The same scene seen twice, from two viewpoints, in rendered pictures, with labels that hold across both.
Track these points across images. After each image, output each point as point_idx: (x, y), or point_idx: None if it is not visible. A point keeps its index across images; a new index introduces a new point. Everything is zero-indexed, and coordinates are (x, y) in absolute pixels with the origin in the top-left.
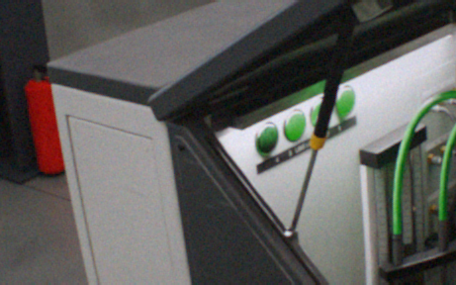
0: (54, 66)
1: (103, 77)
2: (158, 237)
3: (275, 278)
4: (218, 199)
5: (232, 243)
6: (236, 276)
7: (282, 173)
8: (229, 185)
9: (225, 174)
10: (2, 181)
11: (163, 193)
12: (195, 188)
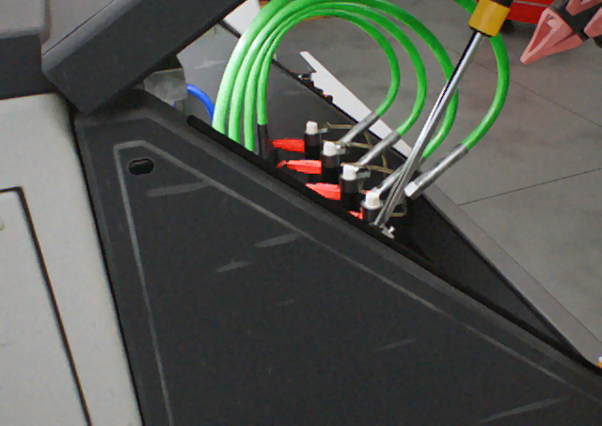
0: None
1: None
2: (47, 415)
3: (396, 322)
4: (260, 239)
5: (293, 311)
6: (295, 369)
7: None
8: (292, 195)
9: (270, 179)
10: None
11: (70, 307)
12: (186, 246)
